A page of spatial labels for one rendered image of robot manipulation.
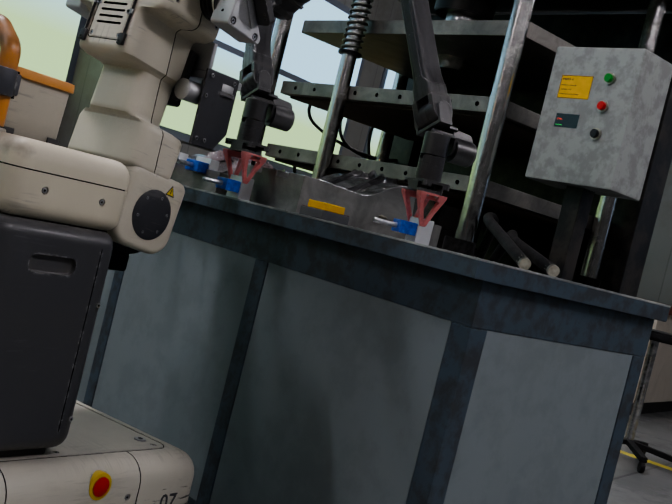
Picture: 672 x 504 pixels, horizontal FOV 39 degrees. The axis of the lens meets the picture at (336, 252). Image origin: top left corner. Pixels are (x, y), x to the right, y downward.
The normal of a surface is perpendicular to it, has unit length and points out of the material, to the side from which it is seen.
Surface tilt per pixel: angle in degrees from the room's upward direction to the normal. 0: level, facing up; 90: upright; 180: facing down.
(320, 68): 90
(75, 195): 90
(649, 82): 90
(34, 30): 90
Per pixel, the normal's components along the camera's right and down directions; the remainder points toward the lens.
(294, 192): -0.72, -0.16
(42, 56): 0.80, 0.22
